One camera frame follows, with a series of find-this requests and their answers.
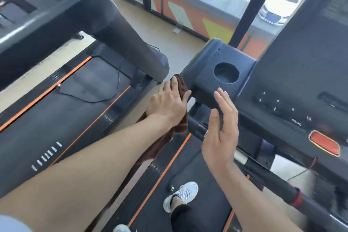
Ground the person's right grey shoe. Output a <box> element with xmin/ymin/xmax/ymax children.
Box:
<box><xmin>163</xmin><ymin>181</ymin><xmax>199</xmax><ymax>213</ymax></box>

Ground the person's left forearm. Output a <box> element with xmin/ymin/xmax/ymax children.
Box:
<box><xmin>0</xmin><ymin>116</ymin><xmax>174</xmax><ymax>232</ymax></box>

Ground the person's left hand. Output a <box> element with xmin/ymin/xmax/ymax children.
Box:
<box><xmin>146</xmin><ymin>76</ymin><xmax>192</xmax><ymax>129</ymax></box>

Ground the person's right leg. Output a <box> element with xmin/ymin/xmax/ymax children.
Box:
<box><xmin>170</xmin><ymin>196</ymin><xmax>185</xmax><ymax>212</ymax></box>

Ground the black treadmill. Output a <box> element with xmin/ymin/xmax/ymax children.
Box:
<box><xmin>84</xmin><ymin>0</ymin><xmax>348</xmax><ymax>232</ymax></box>
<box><xmin>0</xmin><ymin>0</ymin><xmax>170</xmax><ymax>198</ymax></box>

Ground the person's right hand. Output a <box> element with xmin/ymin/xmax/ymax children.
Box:
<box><xmin>201</xmin><ymin>87</ymin><xmax>240</xmax><ymax>171</ymax></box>

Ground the brown microfibre cloth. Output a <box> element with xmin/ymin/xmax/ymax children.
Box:
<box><xmin>136</xmin><ymin>74</ymin><xmax>192</xmax><ymax>163</ymax></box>

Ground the red safety cord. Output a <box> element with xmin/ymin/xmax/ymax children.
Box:
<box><xmin>287</xmin><ymin>156</ymin><xmax>319</xmax><ymax>208</ymax></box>

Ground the person's grey shirt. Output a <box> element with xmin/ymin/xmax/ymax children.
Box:
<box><xmin>0</xmin><ymin>214</ymin><xmax>33</xmax><ymax>232</ymax></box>

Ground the person's right forearm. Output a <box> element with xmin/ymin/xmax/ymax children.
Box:
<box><xmin>217</xmin><ymin>162</ymin><xmax>304</xmax><ymax>232</ymax></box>

